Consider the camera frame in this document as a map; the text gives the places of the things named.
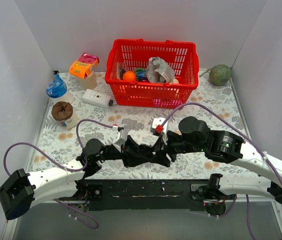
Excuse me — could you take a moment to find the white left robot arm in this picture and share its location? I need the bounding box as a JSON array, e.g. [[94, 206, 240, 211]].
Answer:
[[0, 135, 155, 220]]

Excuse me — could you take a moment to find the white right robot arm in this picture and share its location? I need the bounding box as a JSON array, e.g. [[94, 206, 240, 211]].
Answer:
[[150, 116, 282, 204]]

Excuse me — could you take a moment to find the pink package in basket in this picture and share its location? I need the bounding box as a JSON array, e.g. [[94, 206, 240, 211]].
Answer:
[[153, 98, 183, 109]]

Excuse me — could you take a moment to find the white lying bottle black cap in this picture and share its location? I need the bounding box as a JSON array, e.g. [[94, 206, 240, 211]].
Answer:
[[82, 89, 114, 109]]

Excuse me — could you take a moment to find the floral table mat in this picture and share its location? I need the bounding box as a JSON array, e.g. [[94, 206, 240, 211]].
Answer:
[[28, 73, 254, 179]]

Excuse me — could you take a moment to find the brown lid white jar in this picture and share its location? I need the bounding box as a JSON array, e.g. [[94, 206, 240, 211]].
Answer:
[[51, 101, 79, 130]]

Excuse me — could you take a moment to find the orange fruit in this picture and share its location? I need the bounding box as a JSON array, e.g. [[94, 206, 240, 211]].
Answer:
[[122, 71, 137, 82]]

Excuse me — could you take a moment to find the clear plastic jar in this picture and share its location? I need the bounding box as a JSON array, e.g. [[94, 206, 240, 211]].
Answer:
[[78, 71, 97, 90]]

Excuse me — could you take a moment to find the red plastic shopping basket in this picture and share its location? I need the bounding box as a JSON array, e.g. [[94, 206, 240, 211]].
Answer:
[[105, 39, 199, 108]]

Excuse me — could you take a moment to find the grey crumpled paper bag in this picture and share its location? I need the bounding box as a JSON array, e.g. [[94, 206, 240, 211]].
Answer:
[[146, 57, 175, 84]]

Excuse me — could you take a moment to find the green round melon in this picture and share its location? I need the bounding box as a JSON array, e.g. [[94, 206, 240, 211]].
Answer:
[[209, 64, 232, 86]]

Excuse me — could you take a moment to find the blue lid plastic bottle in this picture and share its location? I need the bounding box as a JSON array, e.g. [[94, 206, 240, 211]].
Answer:
[[46, 73, 73, 104]]

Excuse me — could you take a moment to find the orange pink snack box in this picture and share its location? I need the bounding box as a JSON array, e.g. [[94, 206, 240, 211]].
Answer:
[[69, 52, 99, 79]]

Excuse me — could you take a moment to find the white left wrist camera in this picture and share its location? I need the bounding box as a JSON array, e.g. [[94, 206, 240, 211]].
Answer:
[[112, 124, 128, 153]]

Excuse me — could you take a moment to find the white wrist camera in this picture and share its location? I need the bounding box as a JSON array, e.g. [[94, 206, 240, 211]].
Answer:
[[150, 117, 168, 144], [112, 124, 128, 153]]

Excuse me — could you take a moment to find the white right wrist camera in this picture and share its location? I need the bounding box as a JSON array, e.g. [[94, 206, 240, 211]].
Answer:
[[150, 117, 168, 144]]

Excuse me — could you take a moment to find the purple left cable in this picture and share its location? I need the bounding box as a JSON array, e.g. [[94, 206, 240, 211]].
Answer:
[[3, 118, 121, 230]]

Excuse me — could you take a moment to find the purple cable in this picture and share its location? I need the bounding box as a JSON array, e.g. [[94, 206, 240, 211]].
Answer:
[[163, 102, 282, 240], [3, 118, 121, 230]]

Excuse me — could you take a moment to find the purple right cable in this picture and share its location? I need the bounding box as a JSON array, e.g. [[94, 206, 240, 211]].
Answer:
[[163, 102, 282, 240]]

